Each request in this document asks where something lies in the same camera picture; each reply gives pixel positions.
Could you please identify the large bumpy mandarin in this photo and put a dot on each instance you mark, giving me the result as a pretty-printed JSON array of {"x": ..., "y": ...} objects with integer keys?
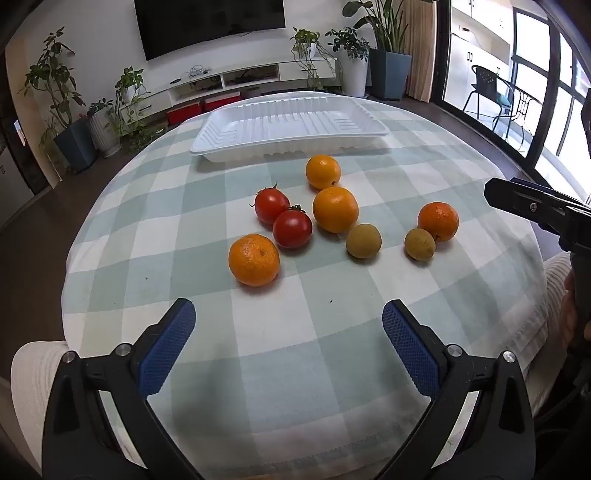
[{"x": 254, "y": 261}]

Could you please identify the bushy plant in white pot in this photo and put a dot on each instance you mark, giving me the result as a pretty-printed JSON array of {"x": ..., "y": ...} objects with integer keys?
[{"x": 354, "y": 74}]

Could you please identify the white television cabinet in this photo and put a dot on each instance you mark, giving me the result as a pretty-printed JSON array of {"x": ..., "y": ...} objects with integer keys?
[{"x": 286, "y": 69}]

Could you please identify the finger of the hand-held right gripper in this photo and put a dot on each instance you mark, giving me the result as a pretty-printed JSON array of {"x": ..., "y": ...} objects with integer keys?
[{"x": 521, "y": 198}]

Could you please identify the red tomato with long stem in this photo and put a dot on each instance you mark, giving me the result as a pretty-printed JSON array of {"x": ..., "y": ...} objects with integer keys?
[{"x": 271, "y": 205}]

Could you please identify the black wall television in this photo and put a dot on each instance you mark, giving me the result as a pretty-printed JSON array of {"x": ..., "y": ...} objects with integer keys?
[{"x": 207, "y": 25}]

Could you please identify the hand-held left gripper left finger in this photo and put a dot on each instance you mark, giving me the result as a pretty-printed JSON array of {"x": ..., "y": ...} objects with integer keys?
[{"x": 168, "y": 346}]

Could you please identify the trailing pothos on cabinet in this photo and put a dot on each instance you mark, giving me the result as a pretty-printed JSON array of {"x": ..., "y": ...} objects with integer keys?
[{"x": 305, "y": 41}]

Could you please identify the person's right hand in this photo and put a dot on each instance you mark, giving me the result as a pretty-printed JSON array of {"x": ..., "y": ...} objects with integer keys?
[{"x": 568, "y": 309}]

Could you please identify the dark bumpy mandarin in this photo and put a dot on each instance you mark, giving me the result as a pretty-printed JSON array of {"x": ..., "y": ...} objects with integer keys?
[{"x": 438, "y": 221}]

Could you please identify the black metal side table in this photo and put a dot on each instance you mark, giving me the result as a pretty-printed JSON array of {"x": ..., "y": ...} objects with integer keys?
[{"x": 524, "y": 104}]

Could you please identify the white plastic tray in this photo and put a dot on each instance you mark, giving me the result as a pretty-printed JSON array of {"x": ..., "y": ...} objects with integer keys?
[{"x": 286, "y": 124}]

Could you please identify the small yellow-brown fruit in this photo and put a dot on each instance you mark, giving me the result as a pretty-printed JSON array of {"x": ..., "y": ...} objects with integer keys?
[
  {"x": 419, "y": 245},
  {"x": 363, "y": 241}
]

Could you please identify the red storage box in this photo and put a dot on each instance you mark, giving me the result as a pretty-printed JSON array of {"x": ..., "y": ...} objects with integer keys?
[
  {"x": 183, "y": 114},
  {"x": 222, "y": 101}
]

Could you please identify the black metal chair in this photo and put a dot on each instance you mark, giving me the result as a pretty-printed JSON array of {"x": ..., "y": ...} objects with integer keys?
[{"x": 485, "y": 81}]

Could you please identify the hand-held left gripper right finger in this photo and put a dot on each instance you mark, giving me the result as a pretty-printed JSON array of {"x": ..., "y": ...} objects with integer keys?
[{"x": 411, "y": 346}]

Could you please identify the trailing pothos in white pot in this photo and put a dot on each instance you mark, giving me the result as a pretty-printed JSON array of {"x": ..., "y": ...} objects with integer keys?
[{"x": 130, "y": 83}]

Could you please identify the large smooth orange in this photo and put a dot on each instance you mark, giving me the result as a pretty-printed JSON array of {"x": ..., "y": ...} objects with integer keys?
[{"x": 335, "y": 210}]

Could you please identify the white balcony cabinet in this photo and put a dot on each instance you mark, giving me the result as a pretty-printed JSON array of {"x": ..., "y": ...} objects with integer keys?
[{"x": 466, "y": 50}]

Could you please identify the tall plant in blue pot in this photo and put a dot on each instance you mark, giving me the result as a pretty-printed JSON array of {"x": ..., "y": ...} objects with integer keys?
[{"x": 76, "y": 145}]

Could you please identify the white ribbed cloth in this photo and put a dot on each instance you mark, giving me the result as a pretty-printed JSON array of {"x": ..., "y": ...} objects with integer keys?
[
  {"x": 32, "y": 392},
  {"x": 551, "y": 295}
]

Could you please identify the beige curtain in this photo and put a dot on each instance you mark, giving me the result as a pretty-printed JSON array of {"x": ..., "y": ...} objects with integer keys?
[{"x": 420, "y": 50}]

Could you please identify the plant in white ribbed pot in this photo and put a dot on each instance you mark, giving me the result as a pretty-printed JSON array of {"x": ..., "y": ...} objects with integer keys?
[{"x": 105, "y": 134}]

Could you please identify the large-leaf plant in blue-grey pot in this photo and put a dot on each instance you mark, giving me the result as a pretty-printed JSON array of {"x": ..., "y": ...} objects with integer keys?
[{"x": 390, "y": 74}]

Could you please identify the small grey bowl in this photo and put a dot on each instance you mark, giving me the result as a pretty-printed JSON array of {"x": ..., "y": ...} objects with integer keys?
[{"x": 251, "y": 92}]

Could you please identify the black window frame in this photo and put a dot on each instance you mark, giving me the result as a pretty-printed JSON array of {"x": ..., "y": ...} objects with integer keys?
[{"x": 443, "y": 50}]

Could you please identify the green white checked tablecloth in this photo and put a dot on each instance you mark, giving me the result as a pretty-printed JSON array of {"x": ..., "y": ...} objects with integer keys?
[{"x": 300, "y": 369}]

